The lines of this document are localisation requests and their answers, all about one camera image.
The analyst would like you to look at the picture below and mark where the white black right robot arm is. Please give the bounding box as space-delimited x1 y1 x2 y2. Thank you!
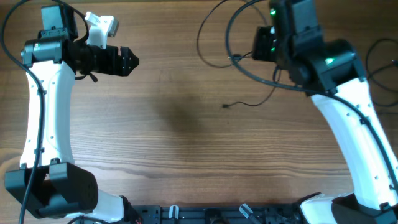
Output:
254 1 397 223

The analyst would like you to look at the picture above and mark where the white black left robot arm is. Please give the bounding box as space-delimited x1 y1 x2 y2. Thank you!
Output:
5 1 142 223

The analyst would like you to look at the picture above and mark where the black right camera cable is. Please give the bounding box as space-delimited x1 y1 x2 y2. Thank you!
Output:
224 0 398 192

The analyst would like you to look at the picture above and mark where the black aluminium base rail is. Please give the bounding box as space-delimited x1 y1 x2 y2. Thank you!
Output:
132 203 307 224

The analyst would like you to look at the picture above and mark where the black USB cable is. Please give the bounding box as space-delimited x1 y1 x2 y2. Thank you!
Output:
196 0 282 110

